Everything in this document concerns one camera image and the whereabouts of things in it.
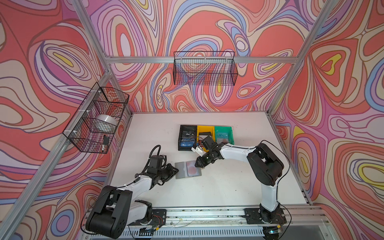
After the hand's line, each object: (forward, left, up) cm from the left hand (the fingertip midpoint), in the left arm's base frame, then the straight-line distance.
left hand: (180, 169), depth 88 cm
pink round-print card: (0, -7, -1) cm, 7 cm away
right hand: (+2, -11, -2) cm, 12 cm away
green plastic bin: (+26, -30, 0) cm, 40 cm away
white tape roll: (+14, +35, +30) cm, 48 cm away
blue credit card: (+20, -5, 0) cm, 20 cm away
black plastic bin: (+24, -4, -1) cm, 24 cm away
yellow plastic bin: (+27, -13, +5) cm, 31 cm away
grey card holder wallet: (-1, -2, -2) cm, 3 cm away
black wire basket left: (+11, +42, +28) cm, 51 cm away
